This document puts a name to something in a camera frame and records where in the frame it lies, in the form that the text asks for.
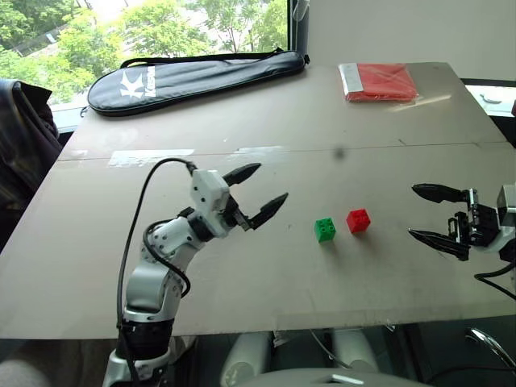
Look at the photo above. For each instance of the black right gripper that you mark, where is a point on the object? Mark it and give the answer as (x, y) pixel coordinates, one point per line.
(479, 221)

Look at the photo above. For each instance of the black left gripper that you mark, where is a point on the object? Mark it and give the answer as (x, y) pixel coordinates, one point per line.
(238, 215)

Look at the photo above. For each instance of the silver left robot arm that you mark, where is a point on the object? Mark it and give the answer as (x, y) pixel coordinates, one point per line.
(147, 282)

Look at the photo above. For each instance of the clear tape strip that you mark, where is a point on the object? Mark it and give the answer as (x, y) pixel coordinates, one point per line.
(262, 149)
(149, 158)

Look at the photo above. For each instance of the green toy brick cube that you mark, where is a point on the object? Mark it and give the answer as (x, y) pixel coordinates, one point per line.
(325, 230)

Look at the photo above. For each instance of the red toy brick cube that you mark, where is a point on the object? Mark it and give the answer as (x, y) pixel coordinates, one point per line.
(358, 220)

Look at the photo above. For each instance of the black racket bag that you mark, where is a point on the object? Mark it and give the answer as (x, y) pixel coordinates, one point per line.
(193, 82)

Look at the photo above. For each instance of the white window ledge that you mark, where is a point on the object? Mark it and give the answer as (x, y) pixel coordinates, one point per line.
(489, 98)

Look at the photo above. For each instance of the chrome curved bar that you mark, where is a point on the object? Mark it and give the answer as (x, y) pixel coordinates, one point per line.
(489, 344)

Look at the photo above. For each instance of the red packet in clear plastic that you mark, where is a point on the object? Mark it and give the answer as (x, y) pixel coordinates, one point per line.
(383, 82)

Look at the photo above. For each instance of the white rounded robot leg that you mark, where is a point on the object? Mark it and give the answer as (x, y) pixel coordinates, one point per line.
(354, 350)
(246, 359)

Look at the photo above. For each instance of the dark jacket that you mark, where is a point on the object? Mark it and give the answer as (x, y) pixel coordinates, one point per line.
(24, 153)

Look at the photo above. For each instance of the grey rounded object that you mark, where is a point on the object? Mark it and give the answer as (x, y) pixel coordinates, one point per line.
(18, 375)

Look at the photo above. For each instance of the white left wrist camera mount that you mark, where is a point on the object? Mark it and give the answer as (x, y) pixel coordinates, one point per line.
(207, 197)

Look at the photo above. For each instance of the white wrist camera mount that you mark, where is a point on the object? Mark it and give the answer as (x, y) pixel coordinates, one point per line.
(207, 197)
(507, 205)

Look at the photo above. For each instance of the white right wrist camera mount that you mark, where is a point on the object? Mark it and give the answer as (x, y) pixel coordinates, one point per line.
(507, 205)

